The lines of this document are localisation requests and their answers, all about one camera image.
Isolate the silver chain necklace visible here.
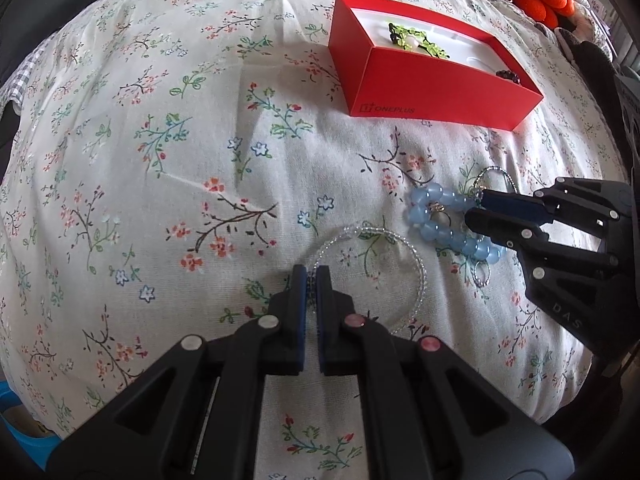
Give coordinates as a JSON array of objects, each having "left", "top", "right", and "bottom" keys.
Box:
[{"left": 469, "top": 165, "right": 519, "bottom": 289}]

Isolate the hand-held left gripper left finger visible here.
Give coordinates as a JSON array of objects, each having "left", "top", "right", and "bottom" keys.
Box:
[{"left": 45, "top": 264, "right": 307, "bottom": 480}]

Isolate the grey fuzzy toy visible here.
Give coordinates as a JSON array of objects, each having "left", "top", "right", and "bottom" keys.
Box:
[{"left": 556, "top": 26, "right": 617, "bottom": 77}]

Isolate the red cardboard box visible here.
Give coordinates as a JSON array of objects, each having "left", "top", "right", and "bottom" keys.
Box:
[{"left": 327, "top": 0, "right": 545, "bottom": 132}]

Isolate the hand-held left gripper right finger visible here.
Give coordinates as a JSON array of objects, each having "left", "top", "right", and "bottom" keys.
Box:
[{"left": 315, "top": 265, "right": 575, "bottom": 480}]

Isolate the blue bead bracelet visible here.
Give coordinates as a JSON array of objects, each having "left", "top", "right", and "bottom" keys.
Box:
[{"left": 404, "top": 185, "right": 505, "bottom": 266}]

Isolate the floral bedsheet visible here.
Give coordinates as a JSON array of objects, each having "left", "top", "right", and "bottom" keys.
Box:
[{"left": 0, "top": 0, "right": 633, "bottom": 480}]

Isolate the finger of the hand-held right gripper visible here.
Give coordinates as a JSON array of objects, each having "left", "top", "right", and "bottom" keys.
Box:
[
  {"left": 480, "top": 176, "right": 634, "bottom": 228},
  {"left": 464, "top": 208, "right": 622, "bottom": 282}
]

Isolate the blue plastic object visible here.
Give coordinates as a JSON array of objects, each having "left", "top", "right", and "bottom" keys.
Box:
[{"left": 0, "top": 379, "right": 57, "bottom": 442}]

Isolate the clear bead bracelet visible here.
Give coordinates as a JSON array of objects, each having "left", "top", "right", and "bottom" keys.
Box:
[{"left": 310, "top": 225, "right": 427, "bottom": 337}]

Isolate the green leaf jewelry piece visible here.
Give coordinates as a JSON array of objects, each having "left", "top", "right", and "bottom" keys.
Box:
[{"left": 387, "top": 21, "right": 448, "bottom": 59}]

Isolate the grey checked cloth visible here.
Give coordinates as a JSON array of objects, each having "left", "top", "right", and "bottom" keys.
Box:
[{"left": 0, "top": 45, "right": 57, "bottom": 107}]

